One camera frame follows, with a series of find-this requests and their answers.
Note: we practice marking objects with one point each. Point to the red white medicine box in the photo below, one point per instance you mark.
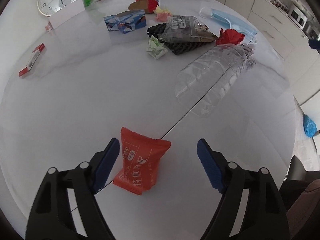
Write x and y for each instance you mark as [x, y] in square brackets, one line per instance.
[35, 54]

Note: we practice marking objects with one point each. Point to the white paper card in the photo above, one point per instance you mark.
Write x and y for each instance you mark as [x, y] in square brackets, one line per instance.
[66, 13]

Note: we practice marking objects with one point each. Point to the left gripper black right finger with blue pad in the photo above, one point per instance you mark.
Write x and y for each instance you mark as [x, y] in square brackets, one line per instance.
[250, 206]

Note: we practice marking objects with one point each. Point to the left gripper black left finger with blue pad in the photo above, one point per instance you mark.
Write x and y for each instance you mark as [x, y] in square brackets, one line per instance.
[51, 214]

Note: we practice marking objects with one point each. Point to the small red white item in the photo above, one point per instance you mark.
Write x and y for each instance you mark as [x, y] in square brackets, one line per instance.
[48, 27]

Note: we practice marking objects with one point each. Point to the blue plastic bag on floor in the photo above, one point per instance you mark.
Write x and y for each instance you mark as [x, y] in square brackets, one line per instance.
[310, 128]

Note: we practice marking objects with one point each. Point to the clear snack bag with label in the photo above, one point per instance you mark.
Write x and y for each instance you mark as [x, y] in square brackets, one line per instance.
[187, 29]

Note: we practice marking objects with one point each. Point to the green paper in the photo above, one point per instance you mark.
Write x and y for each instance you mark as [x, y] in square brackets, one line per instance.
[156, 49]

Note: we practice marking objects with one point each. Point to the pink crumpled paper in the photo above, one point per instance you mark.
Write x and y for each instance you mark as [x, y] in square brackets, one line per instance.
[163, 16]

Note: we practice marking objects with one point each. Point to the yellow paper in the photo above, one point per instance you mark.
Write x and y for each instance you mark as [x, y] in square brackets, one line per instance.
[159, 10]

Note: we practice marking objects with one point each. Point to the orange snack packet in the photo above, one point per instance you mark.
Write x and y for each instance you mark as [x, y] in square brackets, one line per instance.
[141, 157]

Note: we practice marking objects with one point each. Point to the blue face mask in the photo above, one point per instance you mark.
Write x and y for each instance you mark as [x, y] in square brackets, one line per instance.
[228, 21]

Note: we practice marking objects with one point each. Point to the red and brown cardboard box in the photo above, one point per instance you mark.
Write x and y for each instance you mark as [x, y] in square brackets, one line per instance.
[149, 6]

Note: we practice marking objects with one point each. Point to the red paper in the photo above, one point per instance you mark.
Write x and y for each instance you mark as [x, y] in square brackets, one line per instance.
[230, 36]

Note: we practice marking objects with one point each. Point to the black mesh pouch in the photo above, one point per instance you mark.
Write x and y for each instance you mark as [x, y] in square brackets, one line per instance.
[176, 48]

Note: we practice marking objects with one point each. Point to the clear plastic bottle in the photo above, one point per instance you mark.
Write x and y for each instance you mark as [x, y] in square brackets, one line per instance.
[202, 84]

